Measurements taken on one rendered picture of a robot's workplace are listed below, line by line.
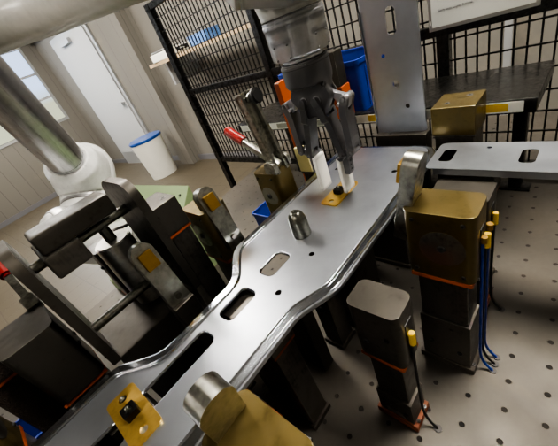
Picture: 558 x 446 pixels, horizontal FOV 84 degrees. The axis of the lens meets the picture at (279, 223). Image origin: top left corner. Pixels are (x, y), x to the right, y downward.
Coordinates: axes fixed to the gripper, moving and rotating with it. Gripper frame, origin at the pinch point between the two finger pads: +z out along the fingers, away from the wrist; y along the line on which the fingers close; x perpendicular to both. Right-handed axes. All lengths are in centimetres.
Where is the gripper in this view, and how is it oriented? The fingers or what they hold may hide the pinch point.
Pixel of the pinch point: (334, 173)
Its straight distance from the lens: 59.2
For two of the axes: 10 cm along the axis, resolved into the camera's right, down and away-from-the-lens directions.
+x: 6.1, -6.0, 5.1
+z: 3.3, 7.8, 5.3
